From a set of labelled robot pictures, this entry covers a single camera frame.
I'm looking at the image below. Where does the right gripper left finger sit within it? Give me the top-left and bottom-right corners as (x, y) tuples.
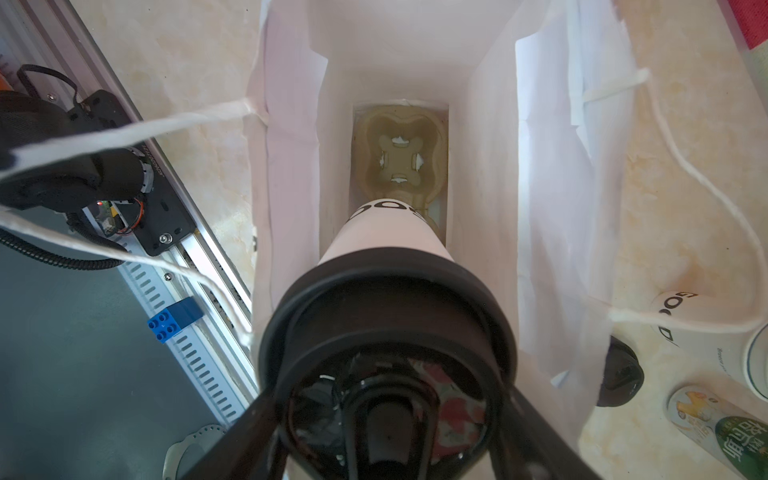
(183, 388), (288, 480)

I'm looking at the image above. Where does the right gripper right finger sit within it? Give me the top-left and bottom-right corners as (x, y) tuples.
(488, 387), (599, 480)

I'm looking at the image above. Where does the black cup lid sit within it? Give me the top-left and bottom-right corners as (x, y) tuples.
(258, 247), (517, 479)
(597, 336), (645, 408)

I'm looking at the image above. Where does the white paper coffee cup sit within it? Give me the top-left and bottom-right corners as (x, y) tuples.
(320, 198), (453, 264)

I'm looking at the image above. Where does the white paper gift bag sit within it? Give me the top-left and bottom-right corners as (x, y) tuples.
(0, 0), (768, 451)

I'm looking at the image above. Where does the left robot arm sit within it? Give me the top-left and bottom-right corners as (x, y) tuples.
(1, 90), (154, 213)

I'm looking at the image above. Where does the blue small block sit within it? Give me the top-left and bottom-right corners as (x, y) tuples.
(147, 297), (204, 343)

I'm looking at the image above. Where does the green drink can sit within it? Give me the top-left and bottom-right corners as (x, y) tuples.
(666, 385), (767, 480)

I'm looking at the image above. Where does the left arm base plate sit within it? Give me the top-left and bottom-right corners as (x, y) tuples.
(68, 90), (196, 256)

